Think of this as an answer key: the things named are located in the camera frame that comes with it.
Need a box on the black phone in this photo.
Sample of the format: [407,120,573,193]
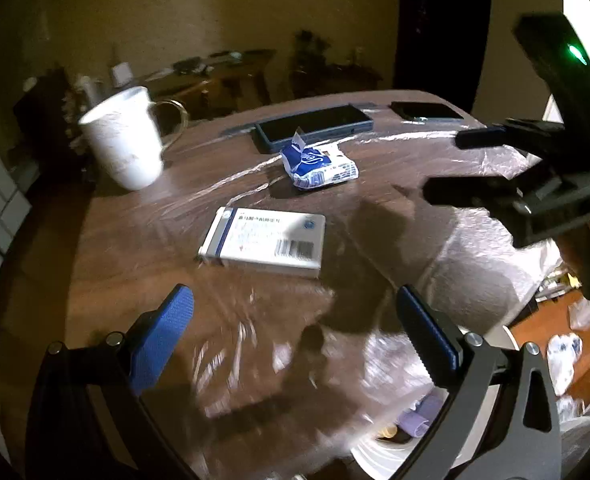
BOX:
[390,101,465,122]

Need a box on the wooden desk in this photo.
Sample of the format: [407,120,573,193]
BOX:
[140,49,277,117]

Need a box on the phone in blue case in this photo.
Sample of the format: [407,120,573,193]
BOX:
[254,104,375,154]

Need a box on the dark low cabinet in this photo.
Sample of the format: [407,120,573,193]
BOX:
[289,30,382,97]

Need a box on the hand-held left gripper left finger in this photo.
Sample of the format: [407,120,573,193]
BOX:
[25,284,197,480]

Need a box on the white ceramic mug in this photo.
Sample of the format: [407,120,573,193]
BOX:
[78,86,191,192]

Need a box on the white medicine box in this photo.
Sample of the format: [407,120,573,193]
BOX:
[197,206,327,279]

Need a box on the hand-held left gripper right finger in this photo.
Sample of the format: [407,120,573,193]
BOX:
[390,284,564,480]

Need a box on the white round bin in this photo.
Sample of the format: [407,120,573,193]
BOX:
[350,324,521,480]

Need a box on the blue white crumpled wrapper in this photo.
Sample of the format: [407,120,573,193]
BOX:
[280,129,360,191]

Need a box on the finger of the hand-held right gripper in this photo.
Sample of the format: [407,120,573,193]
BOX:
[422,174,528,217]
[455,118,571,162]

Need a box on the purple paper cup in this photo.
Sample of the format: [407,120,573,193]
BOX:
[399,392,448,438]

